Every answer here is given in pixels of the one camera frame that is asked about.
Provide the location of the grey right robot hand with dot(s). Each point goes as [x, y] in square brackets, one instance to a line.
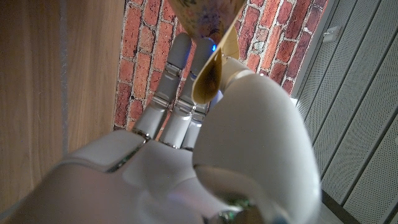
[248, 149]

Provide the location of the tan patterned cloth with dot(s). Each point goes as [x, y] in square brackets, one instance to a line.
[205, 15]

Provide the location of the red brick printed backdrop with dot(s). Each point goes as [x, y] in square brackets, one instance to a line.
[136, 46]

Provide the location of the white wall box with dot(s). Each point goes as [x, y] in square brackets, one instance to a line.
[332, 33]

